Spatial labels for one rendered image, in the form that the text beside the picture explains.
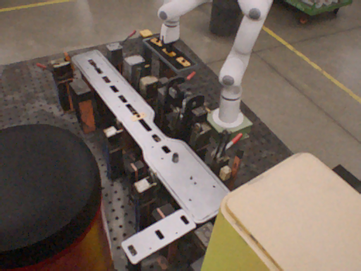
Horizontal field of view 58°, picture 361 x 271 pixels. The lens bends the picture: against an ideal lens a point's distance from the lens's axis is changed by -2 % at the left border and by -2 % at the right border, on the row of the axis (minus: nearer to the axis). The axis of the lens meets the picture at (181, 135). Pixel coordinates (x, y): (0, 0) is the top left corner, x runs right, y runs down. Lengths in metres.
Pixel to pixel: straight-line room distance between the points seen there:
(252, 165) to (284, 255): 1.80
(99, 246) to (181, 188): 1.30
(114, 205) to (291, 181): 1.55
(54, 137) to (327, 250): 0.18
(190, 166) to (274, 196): 1.31
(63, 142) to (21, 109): 2.23
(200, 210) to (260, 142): 0.88
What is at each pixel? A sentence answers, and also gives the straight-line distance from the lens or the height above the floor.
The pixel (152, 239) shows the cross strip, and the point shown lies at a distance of 1.34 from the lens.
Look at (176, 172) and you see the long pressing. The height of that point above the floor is 1.00.
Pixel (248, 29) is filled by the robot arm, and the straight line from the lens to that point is 1.71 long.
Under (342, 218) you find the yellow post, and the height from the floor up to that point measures 2.00.
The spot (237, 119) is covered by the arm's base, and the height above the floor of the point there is 0.82.
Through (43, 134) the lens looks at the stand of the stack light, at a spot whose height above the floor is 2.08.
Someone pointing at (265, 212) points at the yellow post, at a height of 2.00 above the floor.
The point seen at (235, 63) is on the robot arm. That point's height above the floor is 1.23.
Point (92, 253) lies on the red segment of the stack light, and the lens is 0.17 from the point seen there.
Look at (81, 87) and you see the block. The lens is 1.93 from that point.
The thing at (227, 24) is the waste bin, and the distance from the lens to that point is 4.58.
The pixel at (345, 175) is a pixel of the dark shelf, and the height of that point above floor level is 1.03.
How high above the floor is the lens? 2.19
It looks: 45 degrees down
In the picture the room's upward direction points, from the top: 7 degrees clockwise
